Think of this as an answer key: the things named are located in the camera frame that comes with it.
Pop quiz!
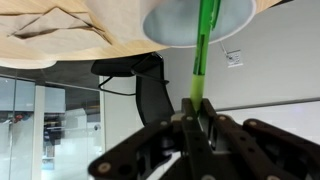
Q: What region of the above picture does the beige folded cloth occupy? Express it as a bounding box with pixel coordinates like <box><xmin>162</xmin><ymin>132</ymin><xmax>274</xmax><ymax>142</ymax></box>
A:
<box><xmin>0</xmin><ymin>6</ymin><xmax>113</xmax><ymax>58</ymax></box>

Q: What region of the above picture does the white ceramic mug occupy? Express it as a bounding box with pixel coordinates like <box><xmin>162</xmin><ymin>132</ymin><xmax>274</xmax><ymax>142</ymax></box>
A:
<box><xmin>139</xmin><ymin>0</ymin><xmax>258</xmax><ymax>48</ymax></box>

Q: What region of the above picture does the black mesh office chair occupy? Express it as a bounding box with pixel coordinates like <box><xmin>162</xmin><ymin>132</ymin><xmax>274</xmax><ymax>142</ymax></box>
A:
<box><xmin>90</xmin><ymin>52</ymin><xmax>176</xmax><ymax>127</ymax></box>

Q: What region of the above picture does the white floor power outlet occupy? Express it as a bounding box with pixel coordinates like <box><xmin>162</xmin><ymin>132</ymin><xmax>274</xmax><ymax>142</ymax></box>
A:
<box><xmin>227</xmin><ymin>49</ymin><xmax>244</xmax><ymax>69</ymax></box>

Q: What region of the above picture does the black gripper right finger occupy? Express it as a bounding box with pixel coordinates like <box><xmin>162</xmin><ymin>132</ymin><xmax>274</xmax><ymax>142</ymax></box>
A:
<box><xmin>199</xmin><ymin>97</ymin><xmax>320</xmax><ymax>180</ymax></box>

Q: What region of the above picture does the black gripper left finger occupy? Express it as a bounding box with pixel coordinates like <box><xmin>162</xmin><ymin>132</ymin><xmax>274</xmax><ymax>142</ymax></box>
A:
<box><xmin>88</xmin><ymin>97</ymin><xmax>214</xmax><ymax>180</ymax></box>

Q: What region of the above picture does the brown paper napkin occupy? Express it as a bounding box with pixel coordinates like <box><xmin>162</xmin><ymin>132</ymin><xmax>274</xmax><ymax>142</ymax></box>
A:
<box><xmin>84</xmin><ymin>0</ymin><xmax>158</xmax><ymax>45</ymax></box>

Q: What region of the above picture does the green pen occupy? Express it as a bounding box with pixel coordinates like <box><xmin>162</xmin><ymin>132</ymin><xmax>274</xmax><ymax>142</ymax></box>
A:
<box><xmin>189</xmin><ymin>0</ymin><xmax>222</xmax><ymax>113</ymax></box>

